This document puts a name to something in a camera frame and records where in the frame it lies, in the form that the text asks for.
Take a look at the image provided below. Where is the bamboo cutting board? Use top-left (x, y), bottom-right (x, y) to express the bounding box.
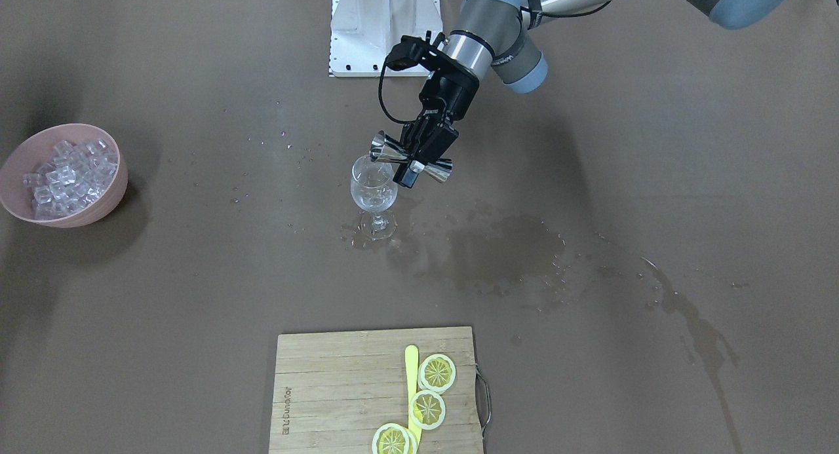
top-left (269, 326), bottom-right (485, 453)

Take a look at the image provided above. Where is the clear wine glass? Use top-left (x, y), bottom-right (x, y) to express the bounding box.
top-left (350, 155), bottom-right (398, 241)

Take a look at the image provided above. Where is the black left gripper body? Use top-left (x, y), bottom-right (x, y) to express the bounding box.
top-left (419, 58), bottom-right (480, 122)

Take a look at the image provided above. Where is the lemon slice middle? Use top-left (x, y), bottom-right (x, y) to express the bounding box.
top-left (408, 390), bottom-right (447, 430)

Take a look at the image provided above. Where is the lemon slice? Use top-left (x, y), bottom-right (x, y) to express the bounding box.
top-left (408, 390), bottom-right (447, 430)
top-left (418, 353), bottom-right (458, 394)
top-left (370, 423), bottom-right (418, 454)

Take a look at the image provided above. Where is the yellow plastic knife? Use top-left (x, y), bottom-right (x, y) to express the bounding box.
top-left (404, 345), bottom-right (423, 441)

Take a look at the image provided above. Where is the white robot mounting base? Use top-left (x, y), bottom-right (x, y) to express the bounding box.
top-left (328, 0), bottom-right (443, 78)

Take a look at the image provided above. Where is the lemon slice near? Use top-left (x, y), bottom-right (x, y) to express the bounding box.
top-left (370, 423), bottom-right (418, 454)

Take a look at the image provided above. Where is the lemon slice far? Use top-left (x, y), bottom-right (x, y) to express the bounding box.
top-left (418, 353), bottom-right (458, 394)

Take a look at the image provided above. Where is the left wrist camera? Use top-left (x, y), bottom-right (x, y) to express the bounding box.
top-left (383, 33), bottom-right (444, 71)

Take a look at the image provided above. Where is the steel double jigger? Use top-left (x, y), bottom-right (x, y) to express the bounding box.
top-left (370, 130), bottom-right (453, 188)

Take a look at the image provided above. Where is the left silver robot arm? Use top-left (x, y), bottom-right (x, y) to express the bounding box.
top-left (370, 0), bottom-right (784, 188)

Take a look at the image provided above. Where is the pink bowl of ice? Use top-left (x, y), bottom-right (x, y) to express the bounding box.
top-left (2, 123), bottom-right (128, 228)

